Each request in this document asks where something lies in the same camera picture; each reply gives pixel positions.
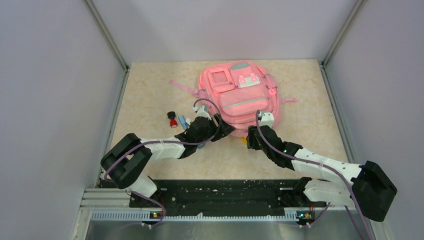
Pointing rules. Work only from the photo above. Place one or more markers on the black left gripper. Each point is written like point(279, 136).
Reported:
point(225, 129)

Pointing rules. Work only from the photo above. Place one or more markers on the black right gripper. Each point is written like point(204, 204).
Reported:
point(251, 139)

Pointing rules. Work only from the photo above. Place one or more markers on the pink student backpack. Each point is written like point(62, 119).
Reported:
point(239, 89)

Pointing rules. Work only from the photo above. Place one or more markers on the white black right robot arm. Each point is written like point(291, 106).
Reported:
point(365, 186)

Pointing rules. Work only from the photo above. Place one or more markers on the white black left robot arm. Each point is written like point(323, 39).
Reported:
point(125, 162)

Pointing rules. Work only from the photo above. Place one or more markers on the yellow green block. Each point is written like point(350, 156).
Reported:
point(244, 140)

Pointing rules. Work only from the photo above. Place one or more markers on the white mini stapler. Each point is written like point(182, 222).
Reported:
point(188, 122)

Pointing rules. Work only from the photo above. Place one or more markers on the light blue eraser stick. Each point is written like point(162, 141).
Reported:
point(183, 122)

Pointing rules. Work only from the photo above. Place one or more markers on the red black stamp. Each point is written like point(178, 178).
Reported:
point(171, 115)

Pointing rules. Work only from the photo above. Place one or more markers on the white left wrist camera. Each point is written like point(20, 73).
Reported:
point(202, 111)

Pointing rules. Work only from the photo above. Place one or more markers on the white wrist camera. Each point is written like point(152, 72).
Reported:
point(266, 118)
point(202, 111)

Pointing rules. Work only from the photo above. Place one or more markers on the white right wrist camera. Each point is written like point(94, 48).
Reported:
point(266, 118)

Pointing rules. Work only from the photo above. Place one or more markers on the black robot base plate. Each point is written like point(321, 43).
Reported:
point(227, 198)

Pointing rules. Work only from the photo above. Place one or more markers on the right aluminium corner post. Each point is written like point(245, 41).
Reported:
point(354, 13)

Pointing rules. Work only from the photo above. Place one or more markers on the aluminium corner post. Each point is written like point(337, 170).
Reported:
point(90, 5)
point(354, 13)

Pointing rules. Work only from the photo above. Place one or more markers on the left aluminium corner post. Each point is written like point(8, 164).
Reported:
point(90, 5)

